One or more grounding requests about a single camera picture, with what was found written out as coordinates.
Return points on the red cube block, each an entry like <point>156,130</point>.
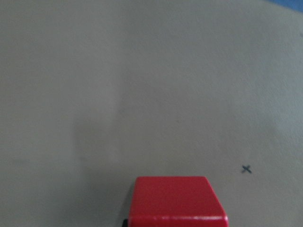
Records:
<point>175,201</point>

